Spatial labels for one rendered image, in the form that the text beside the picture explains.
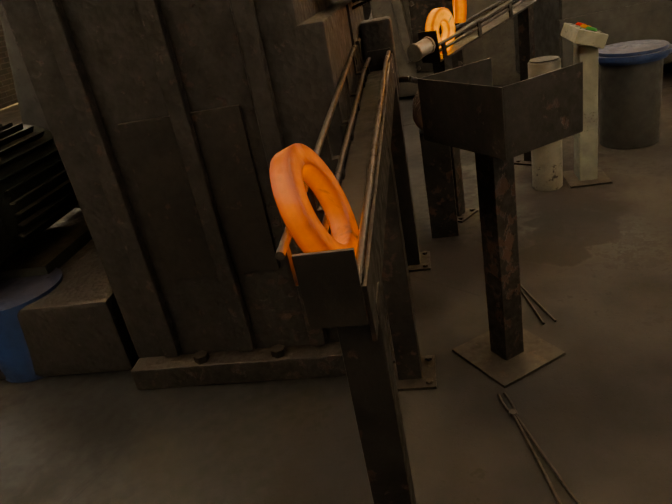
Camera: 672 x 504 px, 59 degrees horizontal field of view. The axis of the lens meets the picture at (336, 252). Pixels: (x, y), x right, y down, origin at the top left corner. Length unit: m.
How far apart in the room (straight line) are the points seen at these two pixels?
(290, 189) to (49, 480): 1.12
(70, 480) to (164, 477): 0.24
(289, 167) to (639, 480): 0.92
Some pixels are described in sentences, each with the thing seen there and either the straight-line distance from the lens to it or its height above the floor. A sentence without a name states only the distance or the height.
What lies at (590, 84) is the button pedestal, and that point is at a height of 0.40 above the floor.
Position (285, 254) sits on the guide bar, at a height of 0.67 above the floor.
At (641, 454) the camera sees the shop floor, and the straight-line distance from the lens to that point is 1.38.
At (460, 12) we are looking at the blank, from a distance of 1.92.
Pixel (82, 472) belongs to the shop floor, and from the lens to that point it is 1.63.
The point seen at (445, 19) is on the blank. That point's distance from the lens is 2.26.
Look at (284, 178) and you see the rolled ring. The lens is 0.74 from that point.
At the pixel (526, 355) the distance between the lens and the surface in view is 1.60.
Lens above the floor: 0.96
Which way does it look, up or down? 25 degrees down
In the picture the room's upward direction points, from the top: 11 degrees counter-clockwise
